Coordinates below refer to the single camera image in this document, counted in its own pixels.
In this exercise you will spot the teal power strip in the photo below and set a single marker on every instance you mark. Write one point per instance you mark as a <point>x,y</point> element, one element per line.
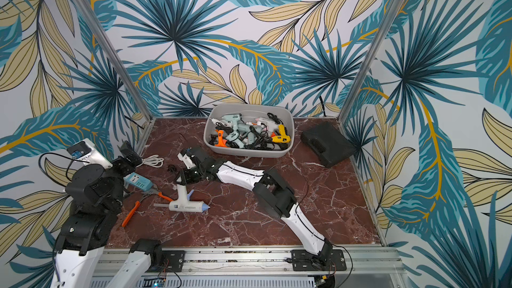
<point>138,181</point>

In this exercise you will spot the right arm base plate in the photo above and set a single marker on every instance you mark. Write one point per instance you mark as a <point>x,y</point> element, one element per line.
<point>304,261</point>

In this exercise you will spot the orange handled tool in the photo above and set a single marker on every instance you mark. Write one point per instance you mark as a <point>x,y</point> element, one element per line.
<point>139,202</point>

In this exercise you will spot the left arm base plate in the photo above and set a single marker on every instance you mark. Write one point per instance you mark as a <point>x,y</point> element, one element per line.
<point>173,260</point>

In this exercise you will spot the small white glue gun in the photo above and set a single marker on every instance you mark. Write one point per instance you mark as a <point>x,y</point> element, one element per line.
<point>217,122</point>

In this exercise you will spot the orange black glue gun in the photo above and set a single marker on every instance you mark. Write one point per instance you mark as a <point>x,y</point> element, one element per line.
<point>221,142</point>

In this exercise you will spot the large mint glue gun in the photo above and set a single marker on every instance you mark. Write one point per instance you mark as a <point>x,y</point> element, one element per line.
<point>249,133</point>

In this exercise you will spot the yellow black glue gun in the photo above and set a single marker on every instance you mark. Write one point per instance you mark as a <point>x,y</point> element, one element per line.
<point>280,135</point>

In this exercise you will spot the mint green glue gun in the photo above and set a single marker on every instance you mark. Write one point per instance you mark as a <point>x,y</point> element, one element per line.
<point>233,120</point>

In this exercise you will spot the large white blue glue gun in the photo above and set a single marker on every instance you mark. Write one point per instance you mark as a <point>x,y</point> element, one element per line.
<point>183,202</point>

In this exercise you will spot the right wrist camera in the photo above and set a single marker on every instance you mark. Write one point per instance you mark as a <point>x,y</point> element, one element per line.
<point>187,161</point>

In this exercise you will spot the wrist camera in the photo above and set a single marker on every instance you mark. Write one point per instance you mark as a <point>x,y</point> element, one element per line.
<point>85,152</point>
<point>187,161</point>

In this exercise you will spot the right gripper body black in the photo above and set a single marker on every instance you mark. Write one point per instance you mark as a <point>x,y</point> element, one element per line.
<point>196,157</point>

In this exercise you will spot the small mint glue gun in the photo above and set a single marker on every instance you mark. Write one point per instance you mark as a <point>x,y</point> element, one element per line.
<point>234,140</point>

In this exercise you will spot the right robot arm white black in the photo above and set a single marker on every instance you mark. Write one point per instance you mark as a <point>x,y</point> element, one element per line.
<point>272,191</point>

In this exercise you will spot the grey plastic storage box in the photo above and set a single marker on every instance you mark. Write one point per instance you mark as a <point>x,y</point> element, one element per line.
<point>263,145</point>

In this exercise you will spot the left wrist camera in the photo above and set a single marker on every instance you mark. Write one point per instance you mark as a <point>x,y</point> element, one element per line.
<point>85,152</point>

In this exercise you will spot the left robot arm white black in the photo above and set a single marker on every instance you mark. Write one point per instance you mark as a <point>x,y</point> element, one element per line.
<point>97,192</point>

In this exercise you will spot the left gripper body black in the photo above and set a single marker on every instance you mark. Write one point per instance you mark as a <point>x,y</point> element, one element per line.
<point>122,166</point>

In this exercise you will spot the black tool case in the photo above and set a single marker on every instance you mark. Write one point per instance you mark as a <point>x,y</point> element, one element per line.
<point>329,145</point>

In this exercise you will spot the white pink glue gun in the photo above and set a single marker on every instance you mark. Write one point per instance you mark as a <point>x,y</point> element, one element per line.
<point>268,124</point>

